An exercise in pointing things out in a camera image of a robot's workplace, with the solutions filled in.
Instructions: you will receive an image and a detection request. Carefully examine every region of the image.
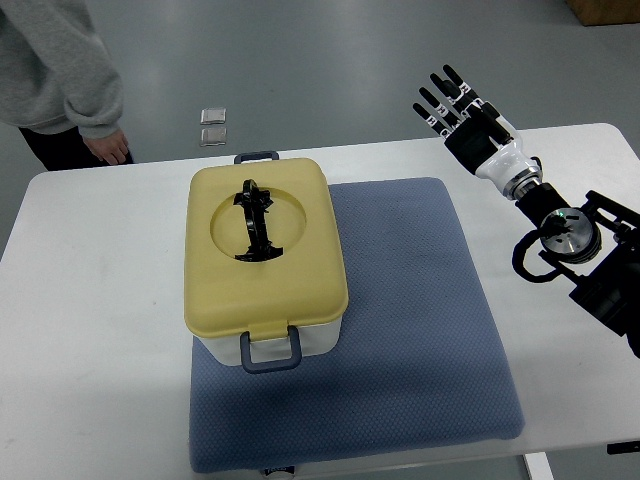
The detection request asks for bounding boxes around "person's bare hand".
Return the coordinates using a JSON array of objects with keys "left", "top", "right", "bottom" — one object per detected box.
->
[{"left": 83, "top": 129, "right": 130, "bottom": 166}]

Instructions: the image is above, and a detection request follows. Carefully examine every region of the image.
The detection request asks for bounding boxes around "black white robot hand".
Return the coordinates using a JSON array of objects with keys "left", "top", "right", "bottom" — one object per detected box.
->
[{"left": 413, "top": 65, "right": 542, "bottom": 196}]

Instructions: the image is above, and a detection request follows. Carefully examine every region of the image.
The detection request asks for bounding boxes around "yellow box lid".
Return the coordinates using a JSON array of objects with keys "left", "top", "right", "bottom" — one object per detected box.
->
[{"left": 184, "top": 154, "right": 349, "bottom": 340}]

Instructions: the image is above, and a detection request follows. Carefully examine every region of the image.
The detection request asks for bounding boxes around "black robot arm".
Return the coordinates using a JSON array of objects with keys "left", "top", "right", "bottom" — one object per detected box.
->
[{"left": 508, "top": 176, "right": 639, "bottom": 355}]

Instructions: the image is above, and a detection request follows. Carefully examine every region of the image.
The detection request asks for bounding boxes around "brown cardboard box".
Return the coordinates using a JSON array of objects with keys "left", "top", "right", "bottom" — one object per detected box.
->
[{"left": 566, "top": 0, "right": 639, "bottom": 26}]

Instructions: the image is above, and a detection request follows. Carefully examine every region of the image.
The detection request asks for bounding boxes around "white storage box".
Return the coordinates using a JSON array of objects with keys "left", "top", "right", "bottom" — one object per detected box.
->
[{"left": 198, "top": 316, "right": 342, "bottom": 374}]

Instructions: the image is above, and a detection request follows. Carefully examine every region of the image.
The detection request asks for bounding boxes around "person in grey sweater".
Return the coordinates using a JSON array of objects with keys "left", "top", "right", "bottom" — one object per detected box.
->
[{"left": 1, "top": 1, "right": 124, "bottom": 171}]

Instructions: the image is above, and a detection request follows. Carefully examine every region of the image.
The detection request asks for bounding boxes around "lower metal floor plate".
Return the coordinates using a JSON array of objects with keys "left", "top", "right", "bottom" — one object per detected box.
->
[{"left": 200, "top": 125, "right": 227, "bottom": 147}]

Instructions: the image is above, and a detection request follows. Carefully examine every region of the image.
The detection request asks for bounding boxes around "metal floor plate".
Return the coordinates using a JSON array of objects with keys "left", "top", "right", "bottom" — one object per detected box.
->
[
  {"left": 200, "top": 107, "right": 226, "bottom": 125},
  {"left": 200, "top": 125, "right": 227, "bottom": 147}
]

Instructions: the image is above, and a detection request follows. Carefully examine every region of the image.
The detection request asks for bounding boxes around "upper metal floor plate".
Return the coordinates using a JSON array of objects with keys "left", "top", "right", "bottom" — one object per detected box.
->
[{"left": 200, "top": 107, "right": 226, "bottom": 125}]

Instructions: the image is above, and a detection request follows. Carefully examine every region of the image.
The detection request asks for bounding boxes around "blue cushion mat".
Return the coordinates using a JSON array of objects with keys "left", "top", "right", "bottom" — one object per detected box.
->
[{"left": 189, "top": 178, "right": 525, "bottom": 473}]

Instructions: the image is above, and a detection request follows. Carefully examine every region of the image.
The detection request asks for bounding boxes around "white table leg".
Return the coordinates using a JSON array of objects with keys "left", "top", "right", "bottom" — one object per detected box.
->
[{"left": 523, "top": 452, "right": 554, "bottom": 480}]

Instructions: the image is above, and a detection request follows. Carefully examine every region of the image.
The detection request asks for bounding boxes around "black table bracket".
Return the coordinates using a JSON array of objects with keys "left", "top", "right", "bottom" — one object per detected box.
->
[{"left": 606, "top": 440, "right": 640, "bottom": 455}]

